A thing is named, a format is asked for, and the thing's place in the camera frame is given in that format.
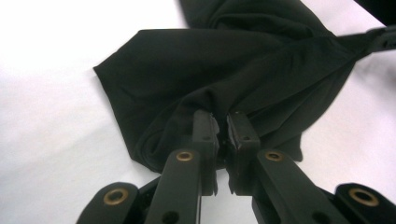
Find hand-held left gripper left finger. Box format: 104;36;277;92
191;109;220;197

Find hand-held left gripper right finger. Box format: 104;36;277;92
225;111;261;196

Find black shorts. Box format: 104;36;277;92
92;0;375;174

